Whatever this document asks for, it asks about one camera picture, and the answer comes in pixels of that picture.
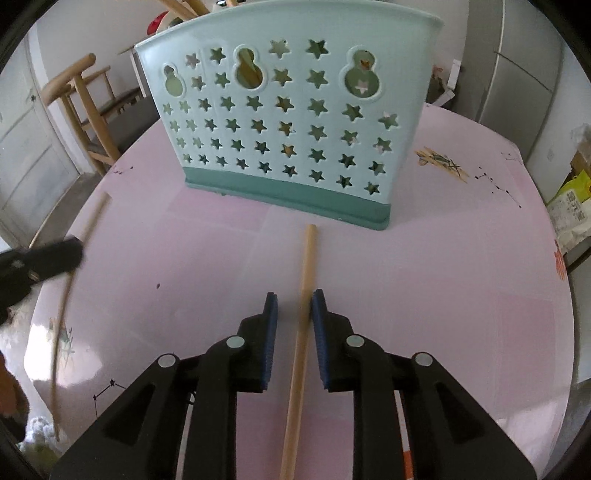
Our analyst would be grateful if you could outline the white door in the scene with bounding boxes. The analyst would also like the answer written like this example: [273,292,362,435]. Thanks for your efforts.
[0,43,80,246]

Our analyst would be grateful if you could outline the white fluffy rug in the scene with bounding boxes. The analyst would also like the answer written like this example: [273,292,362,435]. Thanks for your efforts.
[19,416,60,459]

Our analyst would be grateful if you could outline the pink patterned tablecloth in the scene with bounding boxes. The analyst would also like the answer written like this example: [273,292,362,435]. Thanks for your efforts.
[22,103,576,480]

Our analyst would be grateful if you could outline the wooden chair black seat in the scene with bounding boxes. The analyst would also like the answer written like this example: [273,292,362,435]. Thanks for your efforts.
[41,53,159,175]

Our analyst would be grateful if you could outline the rice bag white yellow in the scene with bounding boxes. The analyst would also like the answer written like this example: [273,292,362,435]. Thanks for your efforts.
[547,171,590,254]

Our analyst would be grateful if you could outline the mint green utensil holder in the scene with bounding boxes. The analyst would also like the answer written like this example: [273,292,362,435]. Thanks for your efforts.
[135,1,443,230]

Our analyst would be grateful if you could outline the silver refrigerator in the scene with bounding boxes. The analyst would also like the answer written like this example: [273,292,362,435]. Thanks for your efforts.
[458,1,562,159]

